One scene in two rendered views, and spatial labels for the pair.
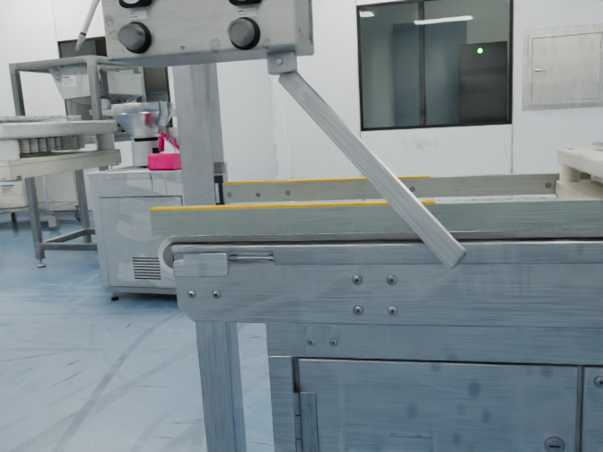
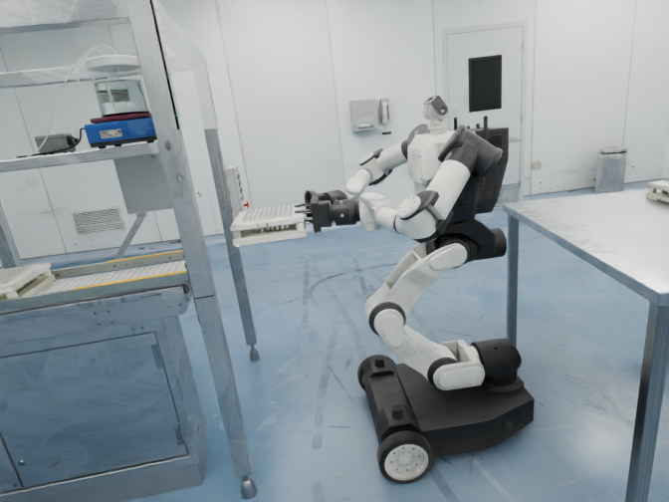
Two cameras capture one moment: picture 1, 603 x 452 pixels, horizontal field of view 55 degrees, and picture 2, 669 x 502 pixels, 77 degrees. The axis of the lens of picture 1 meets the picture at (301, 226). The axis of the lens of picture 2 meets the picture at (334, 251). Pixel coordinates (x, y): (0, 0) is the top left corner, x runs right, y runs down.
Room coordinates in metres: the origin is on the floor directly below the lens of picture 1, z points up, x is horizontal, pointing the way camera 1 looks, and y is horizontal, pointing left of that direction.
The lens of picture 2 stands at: (2.34, 0.16, 1.30)
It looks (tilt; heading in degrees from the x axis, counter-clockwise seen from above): 17 degrees down; 161
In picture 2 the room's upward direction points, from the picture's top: 7 degrees counter-clockwise
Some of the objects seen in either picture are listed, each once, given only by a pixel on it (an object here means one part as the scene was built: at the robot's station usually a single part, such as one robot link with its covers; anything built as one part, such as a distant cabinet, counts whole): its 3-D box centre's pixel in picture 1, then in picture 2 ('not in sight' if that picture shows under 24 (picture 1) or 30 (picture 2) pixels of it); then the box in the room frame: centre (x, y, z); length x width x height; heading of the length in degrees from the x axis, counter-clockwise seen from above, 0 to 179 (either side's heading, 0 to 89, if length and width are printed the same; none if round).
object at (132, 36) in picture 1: (131, 30); not in sight; (0.66, 0.17, 1.10); 0.03 x 0.02 x 0.04; 78
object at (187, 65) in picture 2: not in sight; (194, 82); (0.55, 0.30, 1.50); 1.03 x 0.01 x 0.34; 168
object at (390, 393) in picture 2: not in sight; (444, 383); (1.05, 1.03, 0.19); 0.64 x 0.52 x 0.33; 74
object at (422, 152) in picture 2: not in sight; (455, 169); (1.07, 1.10, 1.08); 0.34 x 0.30 x 0.36; 164
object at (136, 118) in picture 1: (154, 134); not in sight; (3.53, 0.84, 0.95); 0.49 x 0.36 x 0.37; 73
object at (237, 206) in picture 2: not in sight; (235, 190); (0.03, 0.43, 1.00); 0.17 x 0.06 x 0.26; 168
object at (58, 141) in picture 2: not in sight; (59, 143); (0.72, -0.17, 1.33); 0.12 x 0.07 x 0.06; 78
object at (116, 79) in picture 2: not in sight; (118, 85); (0.79, 0.05, 1.48); 0.15 x 0.15 x 0.19
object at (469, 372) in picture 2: not in sight; (451, 364); (1.06, 1.06, 0.28); 0.21 x 0.20 x 0.13; 74
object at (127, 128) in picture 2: not in sight; (130, 130); (0.78, 0.05, 1.34); 0.21 x 0.20 x 0.09; 168
